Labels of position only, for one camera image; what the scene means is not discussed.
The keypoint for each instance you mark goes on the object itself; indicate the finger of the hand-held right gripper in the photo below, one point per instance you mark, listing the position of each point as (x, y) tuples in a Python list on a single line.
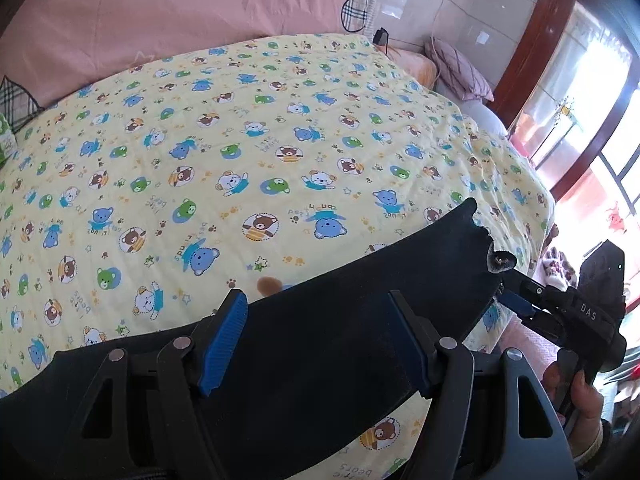
[(515, 303), (522, 280)]

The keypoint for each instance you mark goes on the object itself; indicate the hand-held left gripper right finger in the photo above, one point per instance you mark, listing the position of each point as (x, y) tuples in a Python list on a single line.
[(409, 347)]

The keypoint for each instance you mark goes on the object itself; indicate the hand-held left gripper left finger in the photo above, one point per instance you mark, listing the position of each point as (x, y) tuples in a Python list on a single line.
[(226, 342)]

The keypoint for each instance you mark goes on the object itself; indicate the black pants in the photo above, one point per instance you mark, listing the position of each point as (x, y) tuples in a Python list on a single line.
[(325, 310)]

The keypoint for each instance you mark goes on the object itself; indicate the person's right forearm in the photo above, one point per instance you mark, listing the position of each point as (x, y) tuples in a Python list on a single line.
[(597, 452)]

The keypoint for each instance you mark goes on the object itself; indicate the person's right hand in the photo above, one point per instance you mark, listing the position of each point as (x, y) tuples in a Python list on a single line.
[(582, 397)]

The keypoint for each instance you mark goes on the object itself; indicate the pink fluffy slipper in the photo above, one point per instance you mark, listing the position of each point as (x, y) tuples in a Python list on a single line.
[(556, 266)]

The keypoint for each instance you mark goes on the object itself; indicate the red window decoration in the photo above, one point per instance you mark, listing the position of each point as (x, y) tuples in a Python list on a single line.
[(617, 217)]

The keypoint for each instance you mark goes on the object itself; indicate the white pillow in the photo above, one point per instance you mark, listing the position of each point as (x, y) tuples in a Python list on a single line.
[(484, 116)]

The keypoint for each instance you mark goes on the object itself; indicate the yellow bear printed blanket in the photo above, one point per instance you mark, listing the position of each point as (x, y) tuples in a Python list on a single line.
[(225, 160)]

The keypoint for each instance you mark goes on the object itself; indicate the pink striped pillow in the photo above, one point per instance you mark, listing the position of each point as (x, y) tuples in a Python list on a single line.
[(462, 72)]

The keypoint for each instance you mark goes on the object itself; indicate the orange pillow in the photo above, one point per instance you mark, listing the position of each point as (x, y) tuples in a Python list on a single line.
[(412, 62)]

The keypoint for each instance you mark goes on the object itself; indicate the black charger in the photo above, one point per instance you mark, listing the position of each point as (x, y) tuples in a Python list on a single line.
[(381, 36)]

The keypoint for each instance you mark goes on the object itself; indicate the green printed cloth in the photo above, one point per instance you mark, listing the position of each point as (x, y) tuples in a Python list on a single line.
[(5, 137)]

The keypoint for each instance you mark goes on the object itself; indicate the wall switch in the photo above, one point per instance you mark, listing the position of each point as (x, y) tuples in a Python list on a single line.
[(483, 37)]

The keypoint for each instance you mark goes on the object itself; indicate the wooden door frame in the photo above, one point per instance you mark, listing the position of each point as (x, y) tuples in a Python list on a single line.
[(542, 30)]

